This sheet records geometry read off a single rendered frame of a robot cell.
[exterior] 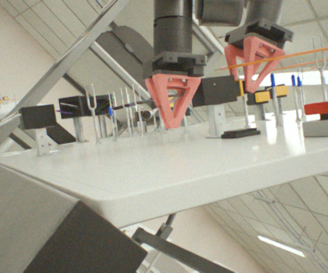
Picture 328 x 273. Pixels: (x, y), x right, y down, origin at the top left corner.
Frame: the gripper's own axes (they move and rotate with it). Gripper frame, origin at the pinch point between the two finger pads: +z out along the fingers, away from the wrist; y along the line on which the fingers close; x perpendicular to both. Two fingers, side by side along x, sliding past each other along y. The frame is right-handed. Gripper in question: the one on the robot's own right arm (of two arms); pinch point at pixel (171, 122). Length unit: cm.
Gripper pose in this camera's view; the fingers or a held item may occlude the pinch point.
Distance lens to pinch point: 57.4
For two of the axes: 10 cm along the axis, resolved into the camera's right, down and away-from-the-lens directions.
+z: -0.1, 10.0, 0.0
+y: -3.6, 0.0, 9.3
